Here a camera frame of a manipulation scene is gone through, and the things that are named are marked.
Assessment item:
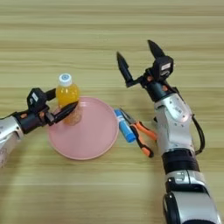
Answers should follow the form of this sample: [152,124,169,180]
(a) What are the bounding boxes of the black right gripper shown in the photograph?
[116,39,179,103]

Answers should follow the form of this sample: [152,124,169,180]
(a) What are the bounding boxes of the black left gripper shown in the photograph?
[12,87,80,136]

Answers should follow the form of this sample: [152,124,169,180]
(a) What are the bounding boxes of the orange juice bottle white cap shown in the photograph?
[55,73,83,126]

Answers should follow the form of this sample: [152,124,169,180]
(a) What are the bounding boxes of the pink round plate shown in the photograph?
[47,96,120,161]

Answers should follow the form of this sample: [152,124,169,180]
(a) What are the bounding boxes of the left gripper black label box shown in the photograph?
[26,87,48,115]

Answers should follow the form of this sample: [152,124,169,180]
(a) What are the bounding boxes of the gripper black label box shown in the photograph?
[26,87,48,115]
[152,55,175,82]

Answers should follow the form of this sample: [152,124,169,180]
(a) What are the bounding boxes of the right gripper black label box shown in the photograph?
[152,55,175,82]

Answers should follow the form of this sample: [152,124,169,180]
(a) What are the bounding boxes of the blue glue stick tube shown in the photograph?
[113,108,137,144]

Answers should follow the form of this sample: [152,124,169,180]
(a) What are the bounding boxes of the orange black needle-nose pliers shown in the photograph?
[119,108,158,158]

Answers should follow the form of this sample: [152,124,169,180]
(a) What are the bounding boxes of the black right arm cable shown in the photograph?
[191,113,207,156]

